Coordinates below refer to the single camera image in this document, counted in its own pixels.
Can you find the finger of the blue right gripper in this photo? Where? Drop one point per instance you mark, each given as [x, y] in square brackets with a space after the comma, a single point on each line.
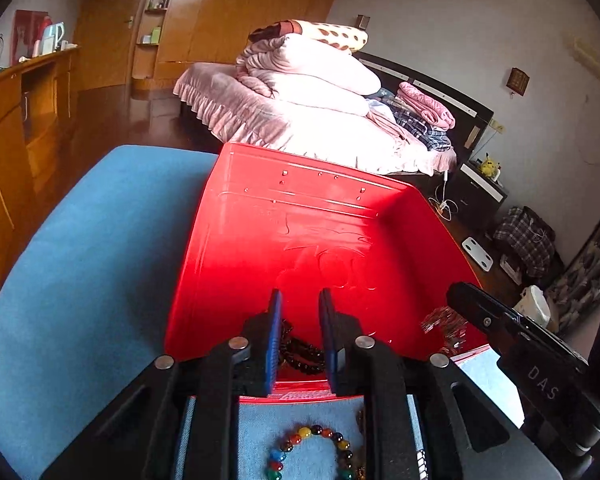
[473, 304]

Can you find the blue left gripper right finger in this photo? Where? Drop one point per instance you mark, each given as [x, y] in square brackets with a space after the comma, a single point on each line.
[326, 317]

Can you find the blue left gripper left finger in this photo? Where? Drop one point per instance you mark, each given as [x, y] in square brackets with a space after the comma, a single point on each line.
[272, 337]

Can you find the white bathroom scale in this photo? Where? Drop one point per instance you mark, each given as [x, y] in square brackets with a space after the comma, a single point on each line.
[477, 253]

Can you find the white trash bin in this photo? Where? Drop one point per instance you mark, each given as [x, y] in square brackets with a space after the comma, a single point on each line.
[533, 304]

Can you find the plaid bag on chair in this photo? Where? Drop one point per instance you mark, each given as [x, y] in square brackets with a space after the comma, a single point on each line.
[525, 234]

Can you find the red metal tin box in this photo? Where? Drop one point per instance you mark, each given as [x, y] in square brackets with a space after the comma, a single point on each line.
[274, 221]

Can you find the dark nightstand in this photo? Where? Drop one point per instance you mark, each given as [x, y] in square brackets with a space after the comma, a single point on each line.
[478, 198]

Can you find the yellow pikachu toy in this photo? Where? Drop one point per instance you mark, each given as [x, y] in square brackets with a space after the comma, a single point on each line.
[490, 168]

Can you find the plaid folded clothes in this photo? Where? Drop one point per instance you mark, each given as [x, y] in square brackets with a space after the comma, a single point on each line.
[406, 117]

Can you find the dark wooden headboard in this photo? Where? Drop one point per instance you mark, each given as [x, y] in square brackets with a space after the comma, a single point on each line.
[471, 117]

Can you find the pink folded clothes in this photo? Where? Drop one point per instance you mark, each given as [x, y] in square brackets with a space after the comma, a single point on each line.
[428, 108]

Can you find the blue table cloth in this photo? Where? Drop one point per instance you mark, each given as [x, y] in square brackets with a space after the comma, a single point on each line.
[87, 390]

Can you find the lower pink folded quilt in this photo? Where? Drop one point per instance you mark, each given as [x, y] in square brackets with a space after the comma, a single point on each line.
[306, 91]

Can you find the pink folded quilt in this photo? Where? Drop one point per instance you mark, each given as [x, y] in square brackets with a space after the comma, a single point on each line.
[293, 54]
[306, 91]

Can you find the bed with pink cover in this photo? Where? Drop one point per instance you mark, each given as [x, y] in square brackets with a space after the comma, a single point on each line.
[234, 113]

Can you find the upper pink folded quilt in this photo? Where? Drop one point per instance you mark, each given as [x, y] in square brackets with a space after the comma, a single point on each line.
[293, 54]

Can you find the spotted yellow rolled blanket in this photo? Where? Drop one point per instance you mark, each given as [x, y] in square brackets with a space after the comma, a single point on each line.
[343, 38]

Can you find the wooden sideboard cabinet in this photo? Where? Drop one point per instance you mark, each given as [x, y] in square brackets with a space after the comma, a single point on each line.
[37, 119]

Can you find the wooden wardrobe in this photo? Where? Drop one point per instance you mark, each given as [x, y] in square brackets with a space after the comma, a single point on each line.
[170, 35]

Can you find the wooden door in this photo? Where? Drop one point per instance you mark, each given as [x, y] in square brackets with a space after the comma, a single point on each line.
[104, 33]

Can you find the red thermos bottle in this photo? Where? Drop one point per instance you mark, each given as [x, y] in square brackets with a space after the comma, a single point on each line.
[39, 35]

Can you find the light blue electric kettle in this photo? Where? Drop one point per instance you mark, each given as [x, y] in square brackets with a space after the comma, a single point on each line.
[53, 36]

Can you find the brown wall calendar box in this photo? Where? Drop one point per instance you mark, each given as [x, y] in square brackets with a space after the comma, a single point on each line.
[517, 81]

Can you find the wall air conditioner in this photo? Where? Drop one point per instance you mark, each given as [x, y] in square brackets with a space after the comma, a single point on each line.
[584, 54]

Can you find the red picture frame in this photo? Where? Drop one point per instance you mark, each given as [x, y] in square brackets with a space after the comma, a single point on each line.
[25, 29]

